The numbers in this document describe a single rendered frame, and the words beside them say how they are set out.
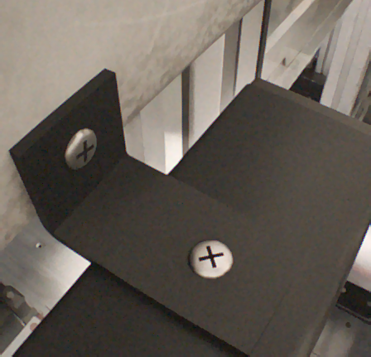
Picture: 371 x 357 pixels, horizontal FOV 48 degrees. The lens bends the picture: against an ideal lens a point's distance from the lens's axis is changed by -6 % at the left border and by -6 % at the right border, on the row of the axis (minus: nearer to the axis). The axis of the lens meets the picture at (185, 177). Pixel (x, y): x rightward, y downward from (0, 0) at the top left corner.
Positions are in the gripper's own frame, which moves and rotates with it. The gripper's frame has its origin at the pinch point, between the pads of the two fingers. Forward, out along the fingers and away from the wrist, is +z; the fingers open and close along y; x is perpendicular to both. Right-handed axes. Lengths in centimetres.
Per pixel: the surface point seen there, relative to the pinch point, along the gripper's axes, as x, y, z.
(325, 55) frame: -28.0, 2.9, -6.0
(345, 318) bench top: -8.0, -33.7, -26.4
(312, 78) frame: -26.0, -0.7, -5.2
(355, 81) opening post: -18.5, 6.8, -13.0
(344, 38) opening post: -18.5, 12.4, -10.2
